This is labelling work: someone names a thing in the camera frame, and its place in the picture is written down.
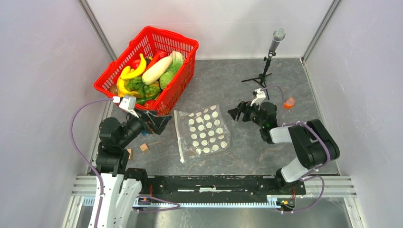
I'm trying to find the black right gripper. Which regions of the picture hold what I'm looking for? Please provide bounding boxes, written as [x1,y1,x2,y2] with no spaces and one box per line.
[227,99,265,128]

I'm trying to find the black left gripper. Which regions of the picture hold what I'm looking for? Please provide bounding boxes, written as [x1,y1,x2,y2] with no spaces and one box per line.
[118,106,172,147]

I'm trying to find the clear polka dot zip bag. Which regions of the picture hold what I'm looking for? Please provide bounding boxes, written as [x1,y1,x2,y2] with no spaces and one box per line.
[173,104,231,163]

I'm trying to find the yellow banana bunch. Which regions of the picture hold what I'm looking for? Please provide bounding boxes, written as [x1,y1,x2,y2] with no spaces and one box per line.
[116,66,142,98]

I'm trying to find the red apple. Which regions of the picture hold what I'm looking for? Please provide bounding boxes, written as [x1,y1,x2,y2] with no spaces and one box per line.
[130,59,141,70]

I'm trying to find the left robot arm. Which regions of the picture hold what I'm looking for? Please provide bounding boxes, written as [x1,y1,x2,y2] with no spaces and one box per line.
[88,110,172,228]

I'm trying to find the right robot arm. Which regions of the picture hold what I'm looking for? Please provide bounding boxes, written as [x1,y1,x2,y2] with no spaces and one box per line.
[228,101,340,194]

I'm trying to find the red tomato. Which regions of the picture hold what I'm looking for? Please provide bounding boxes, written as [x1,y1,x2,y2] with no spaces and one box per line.
[143,99,156,109]

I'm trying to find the green bell pepper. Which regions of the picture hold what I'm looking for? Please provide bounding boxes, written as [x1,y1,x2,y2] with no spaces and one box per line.
[136,94,158,105]

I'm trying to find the green grapes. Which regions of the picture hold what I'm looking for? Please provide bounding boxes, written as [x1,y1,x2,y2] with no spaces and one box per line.
[144,81,161,97]

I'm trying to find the light wooden cube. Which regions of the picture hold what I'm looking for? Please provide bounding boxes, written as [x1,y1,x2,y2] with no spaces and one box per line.
[140,143,149,152]

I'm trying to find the green leafy lettuce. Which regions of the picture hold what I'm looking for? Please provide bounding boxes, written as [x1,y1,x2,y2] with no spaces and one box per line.
[125,76,144,93]

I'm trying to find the black microphone tripod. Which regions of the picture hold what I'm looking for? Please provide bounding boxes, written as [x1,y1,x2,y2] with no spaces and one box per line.
[241,51,277,88]

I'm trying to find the tan wooden block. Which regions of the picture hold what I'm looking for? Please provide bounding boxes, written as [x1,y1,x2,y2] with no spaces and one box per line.
[127,148,133,160]

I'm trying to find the round green cabbage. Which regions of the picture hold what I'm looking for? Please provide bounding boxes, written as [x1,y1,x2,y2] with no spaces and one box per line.
[159,71,176,90]

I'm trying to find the white radish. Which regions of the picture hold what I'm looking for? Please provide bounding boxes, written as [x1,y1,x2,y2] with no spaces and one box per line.
[142,56,173,85]

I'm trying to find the brown kiwi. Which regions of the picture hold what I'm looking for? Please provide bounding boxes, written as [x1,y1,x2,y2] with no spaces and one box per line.
[108,85,118,96]

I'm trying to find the orange small block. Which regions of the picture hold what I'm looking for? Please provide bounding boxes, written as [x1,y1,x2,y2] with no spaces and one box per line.
[283,97,295,109]

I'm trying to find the red chili pepper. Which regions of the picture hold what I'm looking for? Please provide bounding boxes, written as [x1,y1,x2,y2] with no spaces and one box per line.
[145,50,168,71]

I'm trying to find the napa cabbage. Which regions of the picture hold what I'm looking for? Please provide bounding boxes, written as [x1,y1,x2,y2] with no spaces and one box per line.
[166,51,185,73]

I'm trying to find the red plastic shopping basket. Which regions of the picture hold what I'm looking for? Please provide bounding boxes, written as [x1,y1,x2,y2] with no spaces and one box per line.
[93,26,199,115]

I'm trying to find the silver microphone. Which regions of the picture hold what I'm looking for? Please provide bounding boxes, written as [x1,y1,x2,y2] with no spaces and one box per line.
[269,28,286,53]

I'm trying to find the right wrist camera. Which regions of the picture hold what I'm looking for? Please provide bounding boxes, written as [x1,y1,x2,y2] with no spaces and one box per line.
[250,88,267,106]

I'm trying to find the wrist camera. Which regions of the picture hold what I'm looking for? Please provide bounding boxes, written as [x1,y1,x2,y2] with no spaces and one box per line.
[113,95,139,118]
[250,88,267,106]

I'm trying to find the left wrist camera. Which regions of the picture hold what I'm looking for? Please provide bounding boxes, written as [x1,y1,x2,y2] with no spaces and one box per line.
[113,95,139,118]

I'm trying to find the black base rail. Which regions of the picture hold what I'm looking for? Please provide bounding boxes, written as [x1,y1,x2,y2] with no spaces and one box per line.
[140,175,306,203]

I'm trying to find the aluminium frame rail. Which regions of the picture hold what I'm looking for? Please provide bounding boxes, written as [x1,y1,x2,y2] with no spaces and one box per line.
[62,175,366,228]

